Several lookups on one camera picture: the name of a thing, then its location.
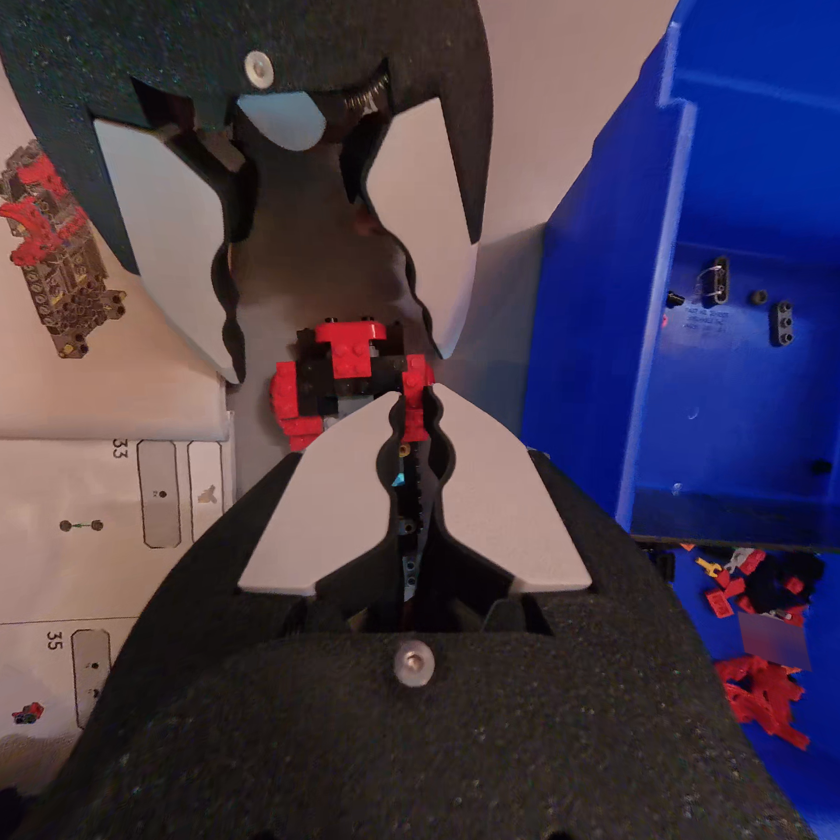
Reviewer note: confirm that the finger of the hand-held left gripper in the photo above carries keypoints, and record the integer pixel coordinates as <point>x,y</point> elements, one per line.
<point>433,229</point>
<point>164,229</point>

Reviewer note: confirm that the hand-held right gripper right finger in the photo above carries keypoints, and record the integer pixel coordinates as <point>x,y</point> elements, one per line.
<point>512,518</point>

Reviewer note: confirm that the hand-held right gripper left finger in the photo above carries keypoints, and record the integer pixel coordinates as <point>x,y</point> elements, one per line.
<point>321,512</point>

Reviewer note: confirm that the red and black lego car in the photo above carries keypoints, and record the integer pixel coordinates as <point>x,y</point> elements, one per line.
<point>348,358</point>

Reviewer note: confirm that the black oblong lego piece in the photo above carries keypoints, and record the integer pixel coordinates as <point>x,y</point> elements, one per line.
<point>674,299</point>

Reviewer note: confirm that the lego instruction booklet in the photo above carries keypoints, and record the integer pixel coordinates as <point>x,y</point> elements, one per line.
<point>65,577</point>

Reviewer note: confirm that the pile of mixed lego parts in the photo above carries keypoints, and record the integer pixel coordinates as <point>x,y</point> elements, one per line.
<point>761,702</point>

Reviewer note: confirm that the black lego beam with holes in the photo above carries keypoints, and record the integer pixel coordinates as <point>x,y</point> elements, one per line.
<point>782,323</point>

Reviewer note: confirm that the blue divided storage bin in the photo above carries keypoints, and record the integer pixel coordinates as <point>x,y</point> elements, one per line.
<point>590,328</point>

